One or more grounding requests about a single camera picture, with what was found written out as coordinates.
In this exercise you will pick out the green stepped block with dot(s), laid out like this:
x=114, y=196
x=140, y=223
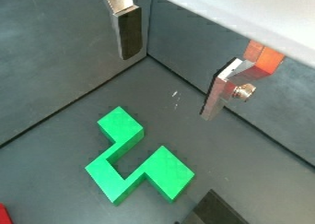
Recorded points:
x=138, y=156

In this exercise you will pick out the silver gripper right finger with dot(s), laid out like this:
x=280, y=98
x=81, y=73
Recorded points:
x=230, y=82

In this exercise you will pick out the black fixture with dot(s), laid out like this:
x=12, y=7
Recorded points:
x=212, y=211

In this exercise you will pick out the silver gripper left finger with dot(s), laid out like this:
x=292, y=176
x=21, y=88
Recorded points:
x=126, y=25

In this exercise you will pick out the red base board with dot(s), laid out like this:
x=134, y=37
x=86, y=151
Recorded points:
x=4, y=215

